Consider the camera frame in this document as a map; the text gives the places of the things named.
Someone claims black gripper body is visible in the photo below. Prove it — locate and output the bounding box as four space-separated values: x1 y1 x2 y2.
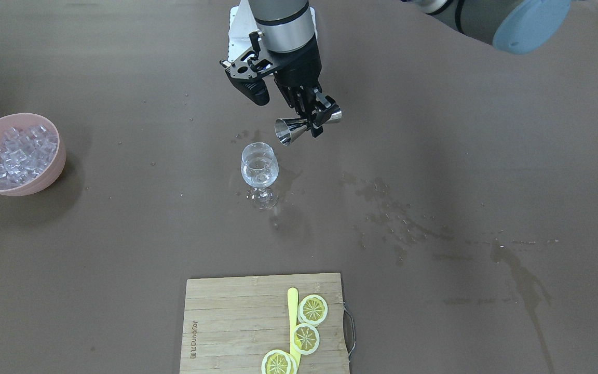
273 41 322 113

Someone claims steel double jigger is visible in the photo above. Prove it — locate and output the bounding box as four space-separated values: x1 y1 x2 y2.
274 107 343 146

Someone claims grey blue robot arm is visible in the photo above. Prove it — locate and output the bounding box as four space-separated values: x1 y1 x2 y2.
228 1 571 146

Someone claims clear wine glass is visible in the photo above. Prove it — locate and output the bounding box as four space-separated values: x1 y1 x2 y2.
240 142 279 210

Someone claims clear ice cubes pile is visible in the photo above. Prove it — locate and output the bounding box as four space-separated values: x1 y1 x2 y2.
0 125 59 190

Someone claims yellow plastic knife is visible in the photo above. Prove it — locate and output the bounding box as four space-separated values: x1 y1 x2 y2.
287 287 301 373

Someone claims lemon slice far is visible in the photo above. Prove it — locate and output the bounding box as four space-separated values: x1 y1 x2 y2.
297 294 329 327

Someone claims lemon slice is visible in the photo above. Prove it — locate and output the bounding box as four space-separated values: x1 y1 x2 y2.
297 294 329 327
260 350 297 374
290 323 321 355

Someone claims bamboo cutting board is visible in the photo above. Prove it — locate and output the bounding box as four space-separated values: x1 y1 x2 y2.
180 273 350 373

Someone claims lemon slice middle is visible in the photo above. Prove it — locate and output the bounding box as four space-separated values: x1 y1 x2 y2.
290 323 321 355

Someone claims lemon slice near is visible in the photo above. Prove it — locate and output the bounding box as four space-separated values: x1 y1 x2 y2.
260 350 297 374

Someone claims pink bowl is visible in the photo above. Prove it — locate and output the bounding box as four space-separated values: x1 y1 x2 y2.
0 113 66 196

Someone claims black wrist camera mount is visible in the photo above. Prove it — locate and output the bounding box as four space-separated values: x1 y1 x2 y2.
219 30 278 106

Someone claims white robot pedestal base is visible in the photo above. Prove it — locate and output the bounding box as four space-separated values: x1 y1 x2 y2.
226 1 317 61

